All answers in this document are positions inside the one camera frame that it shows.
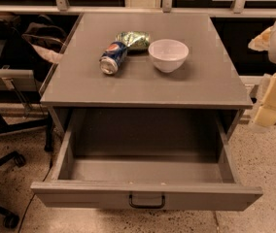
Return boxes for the black floor cable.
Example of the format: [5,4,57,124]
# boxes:
[17,158,54,233]

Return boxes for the green crumpled chip bag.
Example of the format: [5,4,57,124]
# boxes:
[116,31,150,51]

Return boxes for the white bowl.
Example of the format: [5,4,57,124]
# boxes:
[148,39,189,73]

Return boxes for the blue Pepsi can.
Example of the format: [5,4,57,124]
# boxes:
[99,41,127,75]

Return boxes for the grey drawer cabinet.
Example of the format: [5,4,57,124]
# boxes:
[39,13,254,153]

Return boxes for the dark bag with white cloth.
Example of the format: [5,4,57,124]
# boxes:
[22,15,67,64]

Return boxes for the grey side table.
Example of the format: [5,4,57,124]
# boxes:
[0,69,42,91]

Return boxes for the black top drawer handle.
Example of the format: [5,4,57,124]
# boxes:
[128,194,166,210]

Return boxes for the grey top drawer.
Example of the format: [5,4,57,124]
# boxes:
[31,108,262,211]

